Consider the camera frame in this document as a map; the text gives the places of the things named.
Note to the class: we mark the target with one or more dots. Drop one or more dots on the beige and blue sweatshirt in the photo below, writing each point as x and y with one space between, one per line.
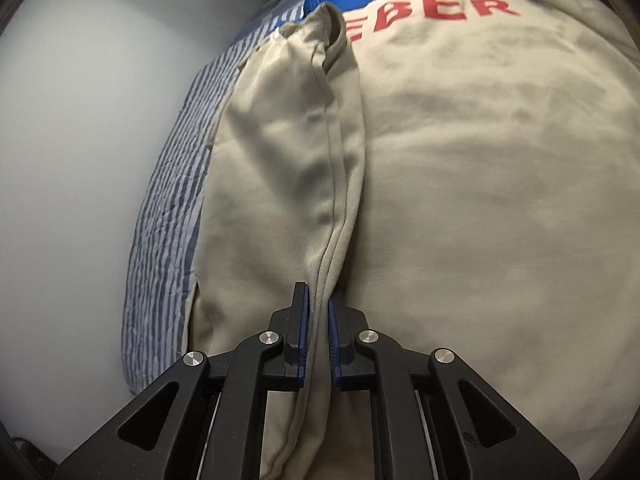
450 160

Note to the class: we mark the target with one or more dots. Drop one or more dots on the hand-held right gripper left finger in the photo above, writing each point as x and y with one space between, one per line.
301 330

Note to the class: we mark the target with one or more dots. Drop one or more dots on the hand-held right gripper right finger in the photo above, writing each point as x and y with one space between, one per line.
334 340

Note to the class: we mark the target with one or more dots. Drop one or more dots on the blue striped bed sheet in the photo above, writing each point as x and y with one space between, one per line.
165 240

